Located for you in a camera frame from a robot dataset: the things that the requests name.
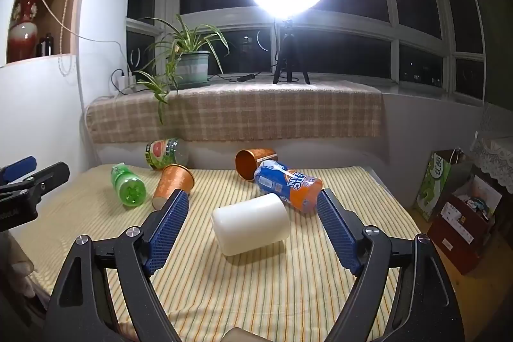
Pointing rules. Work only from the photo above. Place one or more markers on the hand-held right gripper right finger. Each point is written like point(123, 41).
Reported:
point(336, 234)

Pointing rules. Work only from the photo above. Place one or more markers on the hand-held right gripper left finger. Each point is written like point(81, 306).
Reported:
point(168, 230)

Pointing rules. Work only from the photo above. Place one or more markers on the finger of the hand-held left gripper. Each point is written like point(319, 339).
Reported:
point(48, 175)
point(20, 167)

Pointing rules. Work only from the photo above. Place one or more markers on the white cup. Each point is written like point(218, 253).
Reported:
point(250, 224)

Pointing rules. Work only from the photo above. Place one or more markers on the orange paper cup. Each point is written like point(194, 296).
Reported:
point(172, 183)

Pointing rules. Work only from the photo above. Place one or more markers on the copper metal cup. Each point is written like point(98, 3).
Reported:
point(250, 161)

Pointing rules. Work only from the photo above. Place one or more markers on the green plastic bottle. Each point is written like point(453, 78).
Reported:
point(128, 185)

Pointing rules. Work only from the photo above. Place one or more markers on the blue and orange bottle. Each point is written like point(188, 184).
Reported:
point(288, 185)

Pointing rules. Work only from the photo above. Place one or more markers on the red and green label bottle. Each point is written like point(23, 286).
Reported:
point(160, 153)

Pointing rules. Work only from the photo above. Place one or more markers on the striped yellow tablecloth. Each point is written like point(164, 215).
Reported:
point(248, 294)

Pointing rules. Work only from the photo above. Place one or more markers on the green cardboard box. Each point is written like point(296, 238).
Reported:
point(435, 185)

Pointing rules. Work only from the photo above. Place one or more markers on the red cardboard box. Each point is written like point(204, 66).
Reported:
point(457, 234)

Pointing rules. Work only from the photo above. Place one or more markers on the white power strip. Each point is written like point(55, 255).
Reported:
point(126, 79)

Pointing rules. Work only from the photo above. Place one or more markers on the dark bottle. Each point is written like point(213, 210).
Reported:
point(45, 45)

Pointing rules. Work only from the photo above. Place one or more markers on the red and white vase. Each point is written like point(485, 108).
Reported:
point(23, 33)

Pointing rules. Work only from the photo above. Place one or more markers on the checked beige cloth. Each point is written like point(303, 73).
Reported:
point(260, 113)

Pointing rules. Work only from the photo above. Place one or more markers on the potted spider plant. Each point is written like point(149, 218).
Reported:
point(193, 65)

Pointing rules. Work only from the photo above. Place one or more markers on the white lace cloth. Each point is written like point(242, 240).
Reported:
point(495, 155)

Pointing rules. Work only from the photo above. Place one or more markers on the black tripod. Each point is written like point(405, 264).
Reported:
point(289, 57)

